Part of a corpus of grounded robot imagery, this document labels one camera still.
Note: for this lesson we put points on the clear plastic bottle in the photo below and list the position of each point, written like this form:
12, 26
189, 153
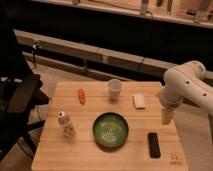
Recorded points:
66, 124

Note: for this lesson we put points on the green bowl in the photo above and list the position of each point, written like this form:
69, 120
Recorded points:
110, 130

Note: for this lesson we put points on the white paper cup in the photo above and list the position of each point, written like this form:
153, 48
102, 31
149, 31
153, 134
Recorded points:
114, 89

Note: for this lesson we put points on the wooden table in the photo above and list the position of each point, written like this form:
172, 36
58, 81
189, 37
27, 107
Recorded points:
57, 152

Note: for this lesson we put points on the orange carrot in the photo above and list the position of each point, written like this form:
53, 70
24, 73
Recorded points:
81, 96

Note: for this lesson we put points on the white sponge block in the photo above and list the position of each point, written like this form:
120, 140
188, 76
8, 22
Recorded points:
139, 101

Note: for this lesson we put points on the cream gripper block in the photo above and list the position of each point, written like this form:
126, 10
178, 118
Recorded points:
167, 116

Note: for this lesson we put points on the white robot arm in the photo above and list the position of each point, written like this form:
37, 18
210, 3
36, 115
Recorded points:
185, 81

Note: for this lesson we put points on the black chair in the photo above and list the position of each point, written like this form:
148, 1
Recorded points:
19, 91

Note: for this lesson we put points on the black remote control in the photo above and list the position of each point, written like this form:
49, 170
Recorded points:
154, 147

